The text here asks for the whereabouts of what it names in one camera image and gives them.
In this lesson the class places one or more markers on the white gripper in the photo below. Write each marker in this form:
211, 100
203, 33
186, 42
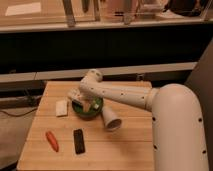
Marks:
79, 98

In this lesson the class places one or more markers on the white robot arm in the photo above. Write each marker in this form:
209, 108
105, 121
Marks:
179, 141

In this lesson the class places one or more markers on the green ceramic bowl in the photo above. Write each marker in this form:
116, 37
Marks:
94, 110

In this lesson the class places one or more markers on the white sponge block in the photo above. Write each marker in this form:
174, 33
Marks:
61, 108

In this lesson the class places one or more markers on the black rectangular bar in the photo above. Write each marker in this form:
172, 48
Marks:
79, 141

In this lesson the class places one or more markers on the orange carrot toy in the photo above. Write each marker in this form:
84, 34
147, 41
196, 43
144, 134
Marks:
52, 140

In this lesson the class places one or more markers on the wooden table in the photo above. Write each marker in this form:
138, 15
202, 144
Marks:
127, 149

